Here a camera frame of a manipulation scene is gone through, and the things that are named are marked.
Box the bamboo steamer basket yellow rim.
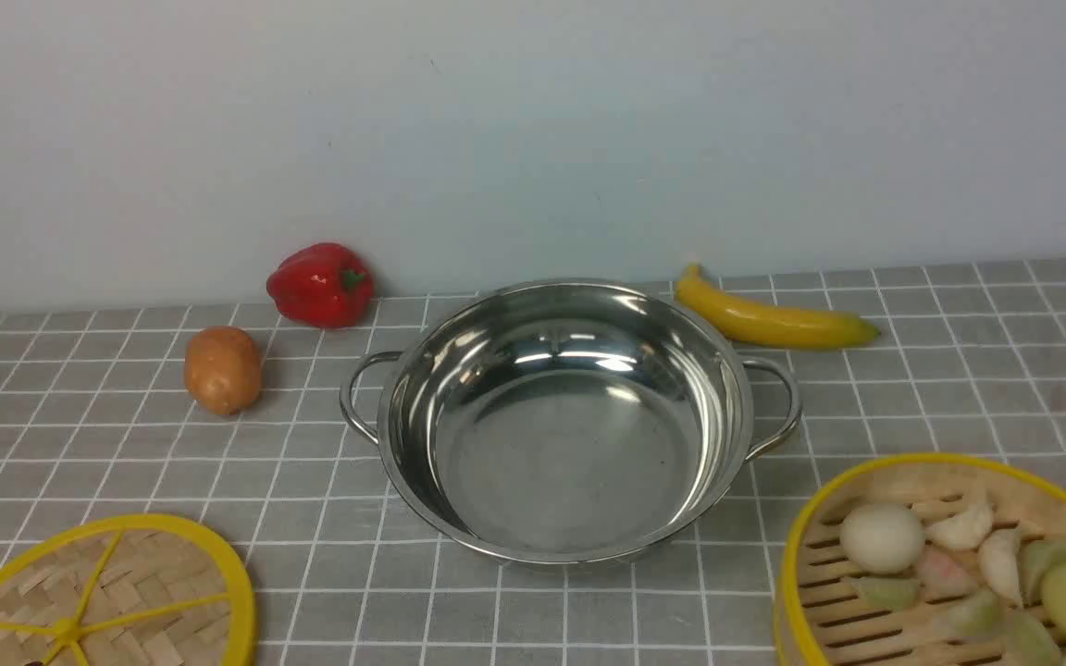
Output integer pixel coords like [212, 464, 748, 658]
[775, 452, 1066, 665]

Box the woven bamboo steamer lid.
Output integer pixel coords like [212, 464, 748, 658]
[0, 514, 257, 665]

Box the stainless steel pot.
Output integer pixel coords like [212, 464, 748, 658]
[339, 278, 803, 566]

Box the red bell pepper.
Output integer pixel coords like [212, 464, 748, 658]
[267, 243, 376, 329]

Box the yellow banana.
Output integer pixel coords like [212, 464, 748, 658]
[676, 263, 881, 350]

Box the brown potato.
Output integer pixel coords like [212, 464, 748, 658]
[183, 326, 263, 416]

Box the green dumpling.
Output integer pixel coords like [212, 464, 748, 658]
[1003, 610, 1063, 665]
[845, 576, 921, 611]
[1019, 538, 1066, 604]
[934, 587, 1004, 641]

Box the pink dumpling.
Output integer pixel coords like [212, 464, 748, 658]
[912, 545, 980, 598]

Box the white dumpling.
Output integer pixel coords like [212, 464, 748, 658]
[978, 526, 1023, 607]
[925, 500, 995, 551]

